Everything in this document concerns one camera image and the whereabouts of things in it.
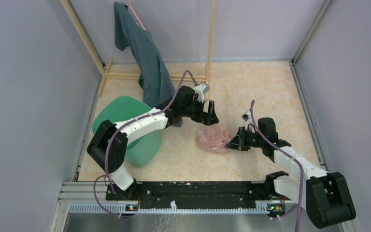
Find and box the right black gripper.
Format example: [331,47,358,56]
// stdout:
[225,127,265,151]

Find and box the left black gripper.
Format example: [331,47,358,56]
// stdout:
[181,96,219,126]

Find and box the pink plastic trash bag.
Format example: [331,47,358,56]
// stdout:
[196,124,231,154]

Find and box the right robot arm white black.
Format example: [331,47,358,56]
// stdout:
[226,113,357,229]

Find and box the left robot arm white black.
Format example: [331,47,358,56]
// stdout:
[86,84,219,200]

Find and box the green plastic trash bin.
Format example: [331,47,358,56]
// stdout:
[91,95,162,168]

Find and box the dark teal hanging cloth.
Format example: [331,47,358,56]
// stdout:
[113,1,175,108]

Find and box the pink clothes hanger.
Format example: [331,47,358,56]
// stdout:
[126,0,147,30]

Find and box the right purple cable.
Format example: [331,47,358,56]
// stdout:
[249,99,305,231]

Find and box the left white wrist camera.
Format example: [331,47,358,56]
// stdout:
[193,83,210,103]

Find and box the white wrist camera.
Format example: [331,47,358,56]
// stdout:
[193,83,210,103]
[242,110,253,125]

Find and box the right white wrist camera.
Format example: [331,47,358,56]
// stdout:
[242,110,253,125]

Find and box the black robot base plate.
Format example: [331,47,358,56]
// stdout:
[105,181,288,209]

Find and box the wooden clothes rack frame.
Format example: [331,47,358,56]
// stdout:
[60,0,216,97]

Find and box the grey slotted cable duct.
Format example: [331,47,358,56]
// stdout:
[69,201,280,214]

